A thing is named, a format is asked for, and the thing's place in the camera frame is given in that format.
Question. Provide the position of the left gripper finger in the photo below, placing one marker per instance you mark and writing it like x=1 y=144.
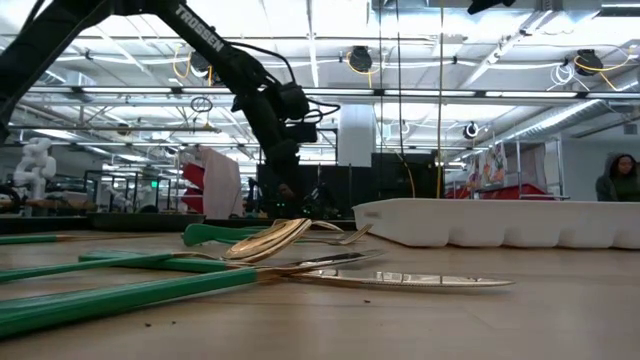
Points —
x=287 y=175

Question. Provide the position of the white cutlery tray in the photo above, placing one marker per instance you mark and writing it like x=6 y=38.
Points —
x=500 y=222

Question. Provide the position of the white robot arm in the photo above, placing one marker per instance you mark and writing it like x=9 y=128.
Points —
x=35 y=165

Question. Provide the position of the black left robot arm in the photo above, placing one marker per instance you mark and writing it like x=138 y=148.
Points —
x=210 y=46

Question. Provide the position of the black partition panels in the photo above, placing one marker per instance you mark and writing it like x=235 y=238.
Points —
x=340 y=190

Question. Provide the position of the white cloth cover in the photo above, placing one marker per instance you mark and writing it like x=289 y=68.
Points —
x=222 y=182

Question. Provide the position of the white column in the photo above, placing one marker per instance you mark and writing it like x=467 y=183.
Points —
x=356 y=135

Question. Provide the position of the red cart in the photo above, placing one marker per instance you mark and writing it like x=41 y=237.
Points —
x=192 y=175

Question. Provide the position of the black cabinet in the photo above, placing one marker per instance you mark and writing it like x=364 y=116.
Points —
x=390 y=175

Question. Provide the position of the long ceiling light bar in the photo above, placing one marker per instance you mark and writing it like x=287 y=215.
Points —
x=125 y=90

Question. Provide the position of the colourful hanging poster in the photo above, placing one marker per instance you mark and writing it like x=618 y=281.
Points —
x=495 y=165

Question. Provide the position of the metal rack red bins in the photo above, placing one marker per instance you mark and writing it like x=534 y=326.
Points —
x=520 y=191

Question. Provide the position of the person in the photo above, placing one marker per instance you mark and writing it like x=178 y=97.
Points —
x=622 y=180

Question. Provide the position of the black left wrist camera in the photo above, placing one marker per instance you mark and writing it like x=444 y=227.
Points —
x=302 y=132

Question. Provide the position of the silver air duct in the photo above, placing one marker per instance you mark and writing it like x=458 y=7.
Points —
x=565 y=120

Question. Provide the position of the black frame workstation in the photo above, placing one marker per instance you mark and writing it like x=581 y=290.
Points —
x=125 y=173

